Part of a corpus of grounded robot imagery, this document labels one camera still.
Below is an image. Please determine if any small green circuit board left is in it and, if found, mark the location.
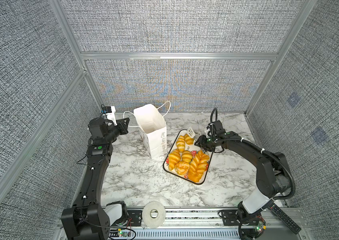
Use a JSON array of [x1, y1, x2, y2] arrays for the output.
[[109, 229, 131, 239]]

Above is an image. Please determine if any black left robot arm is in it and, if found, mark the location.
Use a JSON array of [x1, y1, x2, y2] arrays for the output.
[[61, 117, 130, 240]]

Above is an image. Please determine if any croissant top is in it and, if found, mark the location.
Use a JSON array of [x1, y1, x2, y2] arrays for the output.
[[184, 134, 194, 145]]

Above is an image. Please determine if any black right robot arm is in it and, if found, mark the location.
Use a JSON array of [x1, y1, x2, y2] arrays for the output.
[[195, 108, 296, 224]]

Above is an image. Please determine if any aluminium front rail frame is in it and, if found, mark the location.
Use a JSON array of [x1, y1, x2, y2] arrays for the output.
[[52, 206, 314, 240]]

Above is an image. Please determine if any black tv remote control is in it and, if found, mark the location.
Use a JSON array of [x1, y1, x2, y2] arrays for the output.
[[268, 203, 301, 235]]

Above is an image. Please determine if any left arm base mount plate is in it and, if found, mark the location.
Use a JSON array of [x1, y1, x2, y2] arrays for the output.
[[112, 209, 143, 228]]

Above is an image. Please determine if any small croissant centre of tray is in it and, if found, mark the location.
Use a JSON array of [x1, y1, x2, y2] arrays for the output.
[[181, 151, 193, 163]]

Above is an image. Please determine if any round bun bottom left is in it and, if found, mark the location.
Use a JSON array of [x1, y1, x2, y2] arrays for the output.
[[174, 161, 190, 176]]

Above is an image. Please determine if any white tape roll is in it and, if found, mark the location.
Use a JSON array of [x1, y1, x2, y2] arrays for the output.
[[142, 201, 166, 229]]

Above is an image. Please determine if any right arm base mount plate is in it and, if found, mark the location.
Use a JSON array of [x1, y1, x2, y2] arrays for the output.
[[218, 209, 265, 228]]

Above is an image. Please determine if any croissant upper left of tray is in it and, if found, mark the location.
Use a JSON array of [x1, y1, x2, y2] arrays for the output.
[[175, 136, 185, 153]]

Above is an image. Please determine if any small circuit board right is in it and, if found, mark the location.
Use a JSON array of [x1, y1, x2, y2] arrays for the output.
[[249, 221, 266, 239]]

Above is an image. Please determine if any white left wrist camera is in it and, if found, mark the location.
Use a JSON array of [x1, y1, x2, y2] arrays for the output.
[[101, 105, 117, 126]]

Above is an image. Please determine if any white paper gift bag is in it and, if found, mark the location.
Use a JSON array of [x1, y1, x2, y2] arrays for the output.
[[131, 101, 171, 159]]

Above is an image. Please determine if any white rectangular black-rimmed tray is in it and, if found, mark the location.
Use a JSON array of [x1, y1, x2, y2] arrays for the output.
[[163, 130, 213, 185]]

